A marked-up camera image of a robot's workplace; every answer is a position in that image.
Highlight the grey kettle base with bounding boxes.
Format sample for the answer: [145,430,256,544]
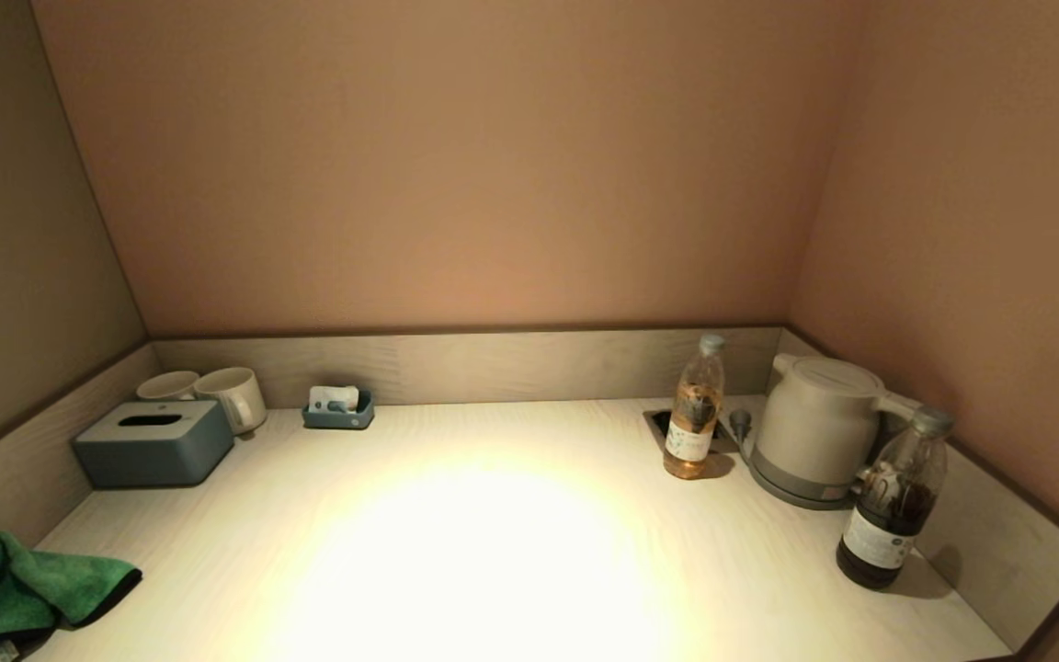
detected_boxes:
[741,439,863,511]

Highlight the dark tea bottle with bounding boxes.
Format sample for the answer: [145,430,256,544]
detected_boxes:
[837,405,955,591]

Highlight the grey-blue tissue box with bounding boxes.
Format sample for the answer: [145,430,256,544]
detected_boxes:
[72,399,234,488]

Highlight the green microfiber cloth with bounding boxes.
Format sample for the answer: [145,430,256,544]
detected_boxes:
[0,531,143,661]

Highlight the cream electric kettle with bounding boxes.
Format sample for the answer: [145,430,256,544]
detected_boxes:
[754,353,922,488]

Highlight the cream ceramic mug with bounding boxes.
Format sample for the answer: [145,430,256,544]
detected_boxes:
[135,371,199,403]
[193,367,268,436]

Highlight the small grey-blue tray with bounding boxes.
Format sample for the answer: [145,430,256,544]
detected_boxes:
[302,390,375,431]

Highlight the recessed power socket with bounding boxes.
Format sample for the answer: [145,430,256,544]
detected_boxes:
[644,409,740,455]

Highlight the light amber tea bottle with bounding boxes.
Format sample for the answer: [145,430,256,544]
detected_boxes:
[663,334,726,481]

